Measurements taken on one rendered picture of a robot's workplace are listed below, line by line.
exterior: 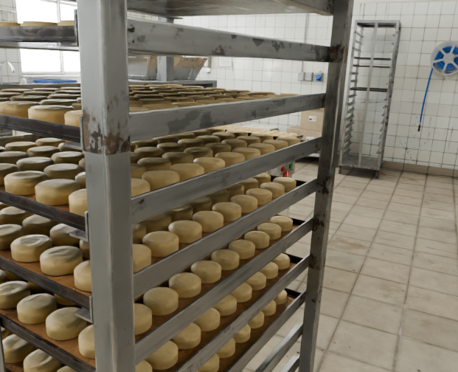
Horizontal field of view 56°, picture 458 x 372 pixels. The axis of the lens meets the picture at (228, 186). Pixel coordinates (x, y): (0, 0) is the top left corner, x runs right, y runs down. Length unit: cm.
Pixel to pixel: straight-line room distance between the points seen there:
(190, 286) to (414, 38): 565
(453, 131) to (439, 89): 56
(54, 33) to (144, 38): 8
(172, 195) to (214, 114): 12
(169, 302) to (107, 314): 19
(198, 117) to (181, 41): 9
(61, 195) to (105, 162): 15
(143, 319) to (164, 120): 26
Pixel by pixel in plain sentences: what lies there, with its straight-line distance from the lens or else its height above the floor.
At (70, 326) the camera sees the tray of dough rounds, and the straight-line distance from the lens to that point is 61.
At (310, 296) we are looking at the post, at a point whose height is 79.
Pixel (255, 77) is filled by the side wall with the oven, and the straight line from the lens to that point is 661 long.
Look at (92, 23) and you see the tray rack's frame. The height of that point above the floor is 132.
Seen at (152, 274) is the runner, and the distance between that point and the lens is 53.
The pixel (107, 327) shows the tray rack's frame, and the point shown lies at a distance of 47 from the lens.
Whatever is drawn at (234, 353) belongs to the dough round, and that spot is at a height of 77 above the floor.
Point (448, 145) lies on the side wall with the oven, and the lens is 619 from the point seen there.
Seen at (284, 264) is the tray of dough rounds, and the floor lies 87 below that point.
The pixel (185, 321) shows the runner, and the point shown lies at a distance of 62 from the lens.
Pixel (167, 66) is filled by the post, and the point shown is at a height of 128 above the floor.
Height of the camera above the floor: 130
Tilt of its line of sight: 16 degrees down
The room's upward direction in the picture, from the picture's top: 2 degrees clockwise
